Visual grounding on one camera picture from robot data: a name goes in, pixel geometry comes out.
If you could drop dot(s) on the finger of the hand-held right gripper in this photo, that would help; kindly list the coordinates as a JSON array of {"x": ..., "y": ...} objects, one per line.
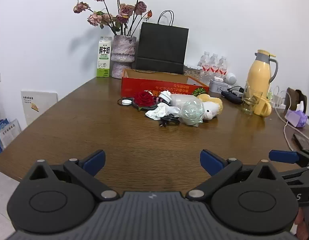
[
  {"x": 282, "y": 156},
  {"x": 300, "y": 175}
]

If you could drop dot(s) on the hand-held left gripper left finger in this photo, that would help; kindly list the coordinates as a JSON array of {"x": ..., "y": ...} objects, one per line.
[{"x": 94, "y": 161}]

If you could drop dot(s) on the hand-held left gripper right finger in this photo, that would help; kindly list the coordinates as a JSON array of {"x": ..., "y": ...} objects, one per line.
[{"x": 212, "y": 161}]

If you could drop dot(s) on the yellow and white plush toy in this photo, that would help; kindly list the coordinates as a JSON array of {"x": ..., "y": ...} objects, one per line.
[{"x": 212, "y": 108}]

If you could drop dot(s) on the crushed clear plastic bottle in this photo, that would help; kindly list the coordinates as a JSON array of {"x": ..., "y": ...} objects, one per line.
[{"x": 192, "y": 112}]

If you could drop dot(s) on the white round lid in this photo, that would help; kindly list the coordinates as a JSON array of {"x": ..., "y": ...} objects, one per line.
[{"x": 126, "y": 102}]

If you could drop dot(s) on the translucent plastic box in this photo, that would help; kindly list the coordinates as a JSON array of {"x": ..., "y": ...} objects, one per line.
[{"x": 180, "y": 99}]

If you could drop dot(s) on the white tissue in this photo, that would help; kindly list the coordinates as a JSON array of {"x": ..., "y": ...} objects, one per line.
[{"x": 163, "y": 111}]

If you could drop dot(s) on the white ribbed cap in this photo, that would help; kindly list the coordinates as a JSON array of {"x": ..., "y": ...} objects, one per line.
[{"x": 165, "y": 96}]

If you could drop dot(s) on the red rose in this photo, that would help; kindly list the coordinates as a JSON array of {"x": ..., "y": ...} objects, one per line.
[{"x": 144, "y": 97}]

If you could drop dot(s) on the red cardboard box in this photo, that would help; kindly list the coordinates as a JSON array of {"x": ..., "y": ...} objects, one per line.
[{"x": 144, "y": 85}]

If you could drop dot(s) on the clear snack container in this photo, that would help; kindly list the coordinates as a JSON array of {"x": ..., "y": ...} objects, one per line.
[{"x": 192, "y": 72}]

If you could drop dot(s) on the person's right hand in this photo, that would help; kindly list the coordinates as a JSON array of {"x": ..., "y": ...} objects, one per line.
[{"x": 300, "y": 226}]

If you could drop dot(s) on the dark flat tablet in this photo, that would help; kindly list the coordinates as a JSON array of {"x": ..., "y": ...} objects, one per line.
[{"x": 303, "y": 141}]

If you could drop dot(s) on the purple tissue pack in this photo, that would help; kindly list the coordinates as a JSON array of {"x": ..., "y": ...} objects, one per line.
[{"x": 295, "y": 117}]

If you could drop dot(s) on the yellow mug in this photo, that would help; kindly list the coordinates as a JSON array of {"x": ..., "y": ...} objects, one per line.
[{"x": 264, "y": 107}]

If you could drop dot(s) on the brown bag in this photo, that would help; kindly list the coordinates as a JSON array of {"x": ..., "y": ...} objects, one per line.
[{"x": 295, "y": 96}]

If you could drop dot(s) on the clear glass cup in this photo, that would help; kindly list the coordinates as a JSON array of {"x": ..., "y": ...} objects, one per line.
[{"x": 250, "y": 102}]

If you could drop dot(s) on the black glasses case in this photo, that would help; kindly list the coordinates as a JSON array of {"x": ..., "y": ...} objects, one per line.
[{"x": 232, "y": 98}]

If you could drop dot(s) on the white board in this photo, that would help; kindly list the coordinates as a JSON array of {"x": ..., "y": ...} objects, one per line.
[{"x": 42, "y": 105}]

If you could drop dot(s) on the white earbud case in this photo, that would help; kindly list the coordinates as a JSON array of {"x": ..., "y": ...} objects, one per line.
[{"x": 218, "y": 79}]

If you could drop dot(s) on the yellow thermos jug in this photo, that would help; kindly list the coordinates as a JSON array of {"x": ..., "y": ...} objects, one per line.
[{"x": 259, "y": 75}]

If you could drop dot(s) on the white round speaker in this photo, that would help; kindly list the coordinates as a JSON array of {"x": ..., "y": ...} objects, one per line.
[{"x": 230, "y": 78}]

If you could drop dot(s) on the stack of blue pamphlets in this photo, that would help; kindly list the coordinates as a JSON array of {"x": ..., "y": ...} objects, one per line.
[{"x": 5, "y": 135}]

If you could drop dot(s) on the green and white milk carton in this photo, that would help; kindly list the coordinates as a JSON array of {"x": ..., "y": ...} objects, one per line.
[{"x": 104, "y": 55}]

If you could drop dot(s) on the mottled purple vase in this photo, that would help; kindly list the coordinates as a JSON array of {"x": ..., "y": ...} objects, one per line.
[{"x": 123, "y": 52}]

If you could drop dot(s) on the black paper bag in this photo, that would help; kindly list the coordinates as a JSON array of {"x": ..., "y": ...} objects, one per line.
[{"x": 160, "y": 47}]

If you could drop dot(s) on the dried rose bouquet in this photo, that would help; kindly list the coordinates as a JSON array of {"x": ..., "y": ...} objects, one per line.
[{"x": 124, "y": 10}]

